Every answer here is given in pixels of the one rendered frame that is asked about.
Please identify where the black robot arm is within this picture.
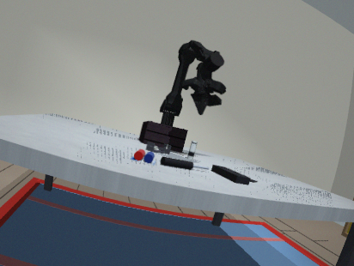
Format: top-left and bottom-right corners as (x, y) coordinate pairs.
(160, 40), (226, 126)

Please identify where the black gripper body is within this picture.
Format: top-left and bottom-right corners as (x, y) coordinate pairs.
(181, 73), (222, 106)

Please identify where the grey battery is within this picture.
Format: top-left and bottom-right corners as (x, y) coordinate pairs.
(187, 141), (198, 160)

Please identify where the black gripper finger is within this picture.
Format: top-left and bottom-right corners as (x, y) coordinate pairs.
(200, 97), (213, 115)
(191, 92), (208, 114)

